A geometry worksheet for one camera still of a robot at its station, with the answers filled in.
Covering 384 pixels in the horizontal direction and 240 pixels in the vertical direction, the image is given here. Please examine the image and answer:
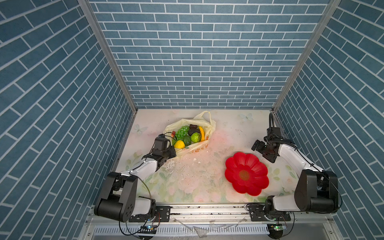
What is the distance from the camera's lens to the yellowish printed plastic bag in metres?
0.96

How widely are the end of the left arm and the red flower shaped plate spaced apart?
0.33 meters

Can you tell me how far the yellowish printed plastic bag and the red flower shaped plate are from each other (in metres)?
0.23

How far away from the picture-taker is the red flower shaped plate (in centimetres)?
84

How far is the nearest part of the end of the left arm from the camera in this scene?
67 cm
